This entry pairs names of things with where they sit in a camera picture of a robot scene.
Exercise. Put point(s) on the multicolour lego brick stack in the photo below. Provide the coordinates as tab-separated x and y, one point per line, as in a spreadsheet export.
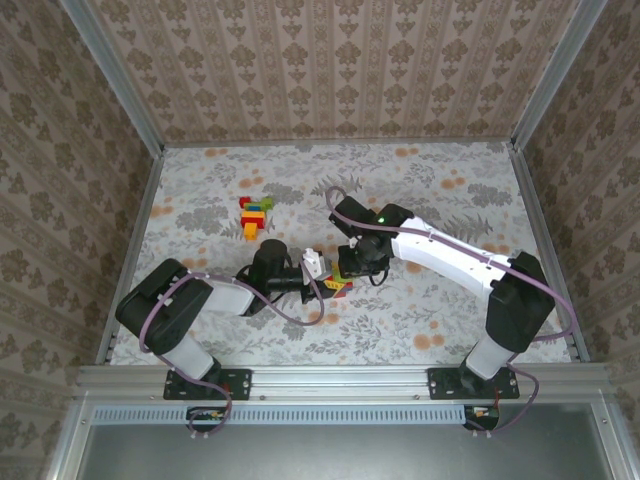
253	217
345	292

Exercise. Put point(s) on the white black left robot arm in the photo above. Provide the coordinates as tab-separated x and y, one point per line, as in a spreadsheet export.
165	305

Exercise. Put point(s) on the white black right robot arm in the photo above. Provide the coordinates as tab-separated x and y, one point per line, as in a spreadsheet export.
450	255

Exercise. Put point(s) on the grey metal panel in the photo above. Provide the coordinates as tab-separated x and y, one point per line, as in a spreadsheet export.
350	455

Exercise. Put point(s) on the wide aluminium frame beam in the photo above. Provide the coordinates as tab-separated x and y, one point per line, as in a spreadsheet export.
340	382

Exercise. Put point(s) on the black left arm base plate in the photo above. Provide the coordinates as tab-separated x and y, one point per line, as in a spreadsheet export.
240	385

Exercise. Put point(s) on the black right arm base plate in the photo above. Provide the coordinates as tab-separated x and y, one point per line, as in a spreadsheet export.
442	385

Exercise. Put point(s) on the aluminium frame post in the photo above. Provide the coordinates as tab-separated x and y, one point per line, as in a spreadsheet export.
122	85
547	75

